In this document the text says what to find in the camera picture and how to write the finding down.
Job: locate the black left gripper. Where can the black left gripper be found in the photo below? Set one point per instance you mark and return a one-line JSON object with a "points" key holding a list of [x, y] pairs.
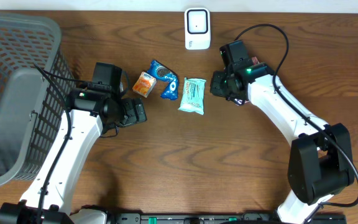
{"points": [[134, 111]]}

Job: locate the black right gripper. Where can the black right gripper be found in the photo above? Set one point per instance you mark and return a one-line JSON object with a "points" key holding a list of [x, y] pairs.
{"points": [[215, 86]]}

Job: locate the orange tissue pack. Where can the orange tissue pack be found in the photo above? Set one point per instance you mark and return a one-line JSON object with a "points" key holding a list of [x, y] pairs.
{"points": [[145, 84]]}

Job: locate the teal wipes packet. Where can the teal wipes packet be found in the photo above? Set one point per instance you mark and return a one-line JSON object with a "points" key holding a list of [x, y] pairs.
{"points": [[193, 96]]}

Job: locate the blue cookie packet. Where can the blue cookie packet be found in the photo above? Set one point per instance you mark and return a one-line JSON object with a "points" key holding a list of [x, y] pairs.
{"points": [[163, 74]]}

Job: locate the purple snack package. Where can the purple snack package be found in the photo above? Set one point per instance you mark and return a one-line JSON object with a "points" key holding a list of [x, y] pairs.
{"points": [[253, 59]]}

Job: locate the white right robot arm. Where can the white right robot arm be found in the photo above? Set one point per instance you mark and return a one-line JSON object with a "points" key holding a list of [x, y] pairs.
{"points": [[320, 154]]}

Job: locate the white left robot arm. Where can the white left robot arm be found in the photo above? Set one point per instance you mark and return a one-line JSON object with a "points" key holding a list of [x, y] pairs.
{"points": [[89, 114]]}

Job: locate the white barcode scanner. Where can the white barcode scanner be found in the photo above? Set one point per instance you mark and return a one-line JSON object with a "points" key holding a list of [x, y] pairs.
{"points": [[197, 28]]}

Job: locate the grey plastic basket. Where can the grey plastic basket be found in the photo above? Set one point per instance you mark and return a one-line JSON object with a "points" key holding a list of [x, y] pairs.
{"points": [[33, 73]]}

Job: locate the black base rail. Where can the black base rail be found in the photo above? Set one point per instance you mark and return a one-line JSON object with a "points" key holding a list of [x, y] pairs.
{"points": [[249, 217]]}

